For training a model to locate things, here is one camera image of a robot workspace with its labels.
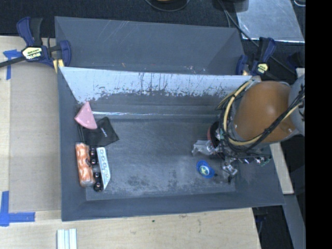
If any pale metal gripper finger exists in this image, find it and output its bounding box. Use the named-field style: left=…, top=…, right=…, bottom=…
left=195, top=140, right=217, bottom=149
left=191, top=146, right=216, bottom=157

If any blue disc with yellow star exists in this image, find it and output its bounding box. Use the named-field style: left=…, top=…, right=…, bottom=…
left=196, top=160, right=216, bottom=179

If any grey metal bin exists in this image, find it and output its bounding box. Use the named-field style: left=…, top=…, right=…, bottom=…
left=54, top=16, right=286, bottom=222

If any white toy skateboard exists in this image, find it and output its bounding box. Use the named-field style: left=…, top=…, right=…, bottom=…
left=89, top=146, right=112, bottom=192

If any black fabric pouch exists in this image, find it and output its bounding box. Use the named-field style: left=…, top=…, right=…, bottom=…
left=77, top=116, right=120, bottom=150

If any orange patterned sponge block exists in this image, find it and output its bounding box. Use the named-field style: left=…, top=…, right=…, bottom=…
left=75, top=142, right=96, bottom=188

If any pink wedge sponge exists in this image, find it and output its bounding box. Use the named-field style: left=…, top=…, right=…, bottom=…
left=74, top=101, right=99, bottom=130

